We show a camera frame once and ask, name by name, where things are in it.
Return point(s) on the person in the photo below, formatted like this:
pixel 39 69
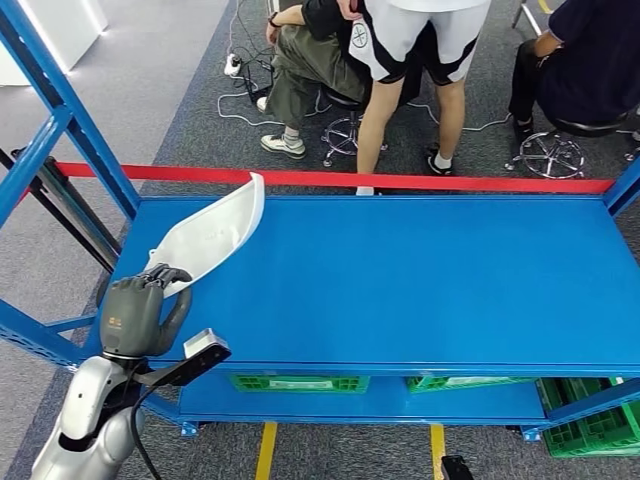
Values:
pixel 590 60
pixel 310 60
pixel 415 33

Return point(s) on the yellow floor tape square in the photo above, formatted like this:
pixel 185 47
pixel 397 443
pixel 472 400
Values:
pixel 265 450

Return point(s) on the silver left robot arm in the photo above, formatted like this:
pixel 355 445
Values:
pixel 90 411

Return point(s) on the white curved plastic part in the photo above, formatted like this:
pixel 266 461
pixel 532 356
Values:
pixel 215 232

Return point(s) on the green plastic crate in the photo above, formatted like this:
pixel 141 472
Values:
pixel 300 384
pixel 590 430
pixel 425 385

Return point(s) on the black round stool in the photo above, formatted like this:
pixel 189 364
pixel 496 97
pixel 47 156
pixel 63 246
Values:
pixel 343 136
pixel 550 156

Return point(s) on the blue metal shelf rack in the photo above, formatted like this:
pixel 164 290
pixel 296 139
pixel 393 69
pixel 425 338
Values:
pixel 400 285

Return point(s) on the white power strip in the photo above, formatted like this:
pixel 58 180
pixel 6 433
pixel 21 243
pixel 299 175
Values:
pixel 233 64

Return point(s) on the chrome belt stanchion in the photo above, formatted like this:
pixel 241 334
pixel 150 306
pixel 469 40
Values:
pixel 82 218

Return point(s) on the white cabinet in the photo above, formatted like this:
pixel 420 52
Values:
pixel 60 26

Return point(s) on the red barrier belt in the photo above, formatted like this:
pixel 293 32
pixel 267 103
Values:
pixel 450 182

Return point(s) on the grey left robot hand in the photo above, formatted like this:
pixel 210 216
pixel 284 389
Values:
pixel 132 321

